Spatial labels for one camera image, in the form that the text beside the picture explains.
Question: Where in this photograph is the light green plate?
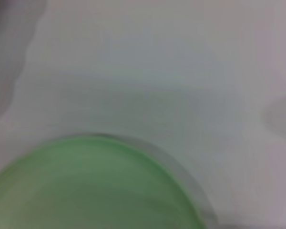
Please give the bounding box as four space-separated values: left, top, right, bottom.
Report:
0 136 207 229

